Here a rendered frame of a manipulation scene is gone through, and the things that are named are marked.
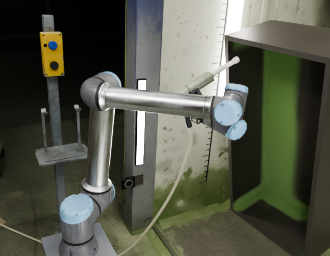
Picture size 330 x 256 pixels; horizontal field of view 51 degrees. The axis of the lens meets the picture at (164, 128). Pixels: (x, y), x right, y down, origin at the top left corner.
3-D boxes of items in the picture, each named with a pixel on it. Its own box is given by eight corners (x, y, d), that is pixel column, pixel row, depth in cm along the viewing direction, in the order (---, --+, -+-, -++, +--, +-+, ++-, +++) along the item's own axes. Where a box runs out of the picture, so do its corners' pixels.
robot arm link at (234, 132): (250, 117, 138) (246, 139, 142) (228, 106, 147) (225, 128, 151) (234, 121, 133) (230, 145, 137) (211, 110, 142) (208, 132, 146)
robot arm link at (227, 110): (66, 83, 136) (242, 100, 117) (83, 75, 147) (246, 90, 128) (69, 111, 141) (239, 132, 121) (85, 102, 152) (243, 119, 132)
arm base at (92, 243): (64, 268, 160) (62, 251, 156) (55, 242, 175) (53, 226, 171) (103, 255, 168) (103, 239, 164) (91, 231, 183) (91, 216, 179)
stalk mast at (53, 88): (66, 231, 276) (51, 14, 210) (68, 235, 271) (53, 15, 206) (59, 233, 273) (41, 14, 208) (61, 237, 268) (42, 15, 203)
